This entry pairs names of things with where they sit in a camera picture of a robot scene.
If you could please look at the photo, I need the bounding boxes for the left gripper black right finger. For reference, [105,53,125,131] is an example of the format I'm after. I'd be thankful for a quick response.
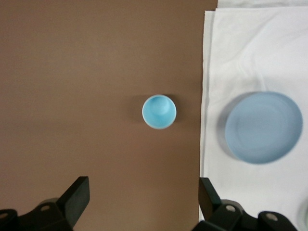
[192,177,245,231]

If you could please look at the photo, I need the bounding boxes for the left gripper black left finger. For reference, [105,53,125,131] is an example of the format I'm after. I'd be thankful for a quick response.
[17,176,90,231]

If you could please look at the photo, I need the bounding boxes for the blue plate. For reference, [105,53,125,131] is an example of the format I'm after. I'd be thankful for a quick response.
[224,91,304,166]

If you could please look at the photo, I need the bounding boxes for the blue cup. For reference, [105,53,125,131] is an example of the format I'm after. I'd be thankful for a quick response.
[141,94,178,130]

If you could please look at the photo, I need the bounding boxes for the white cloth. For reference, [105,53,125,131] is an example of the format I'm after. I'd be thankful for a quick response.
[198,0,308,231]

